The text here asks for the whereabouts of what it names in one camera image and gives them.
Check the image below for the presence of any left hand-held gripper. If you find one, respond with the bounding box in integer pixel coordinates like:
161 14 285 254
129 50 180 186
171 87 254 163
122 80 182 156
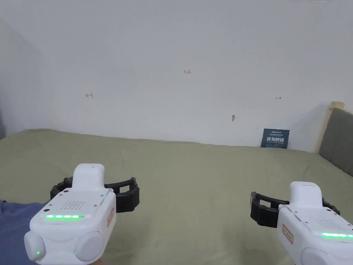
24 163 140 262

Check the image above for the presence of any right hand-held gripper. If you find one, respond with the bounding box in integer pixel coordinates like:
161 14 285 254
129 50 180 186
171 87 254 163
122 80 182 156
250 181 353 265

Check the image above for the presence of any dark blue printed card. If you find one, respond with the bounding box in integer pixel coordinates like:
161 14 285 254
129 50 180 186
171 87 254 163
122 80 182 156
260 128 290 150

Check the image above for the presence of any grey padded headboard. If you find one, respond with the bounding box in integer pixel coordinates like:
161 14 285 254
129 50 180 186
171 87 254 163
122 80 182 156
314 101 353 178

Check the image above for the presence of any dark blue shirt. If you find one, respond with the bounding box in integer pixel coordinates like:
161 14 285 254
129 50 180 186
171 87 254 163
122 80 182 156
0 200 51 265

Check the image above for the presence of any bed with pale green sheet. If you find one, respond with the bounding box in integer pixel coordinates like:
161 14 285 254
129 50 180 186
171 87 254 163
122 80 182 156
0 128 353 265

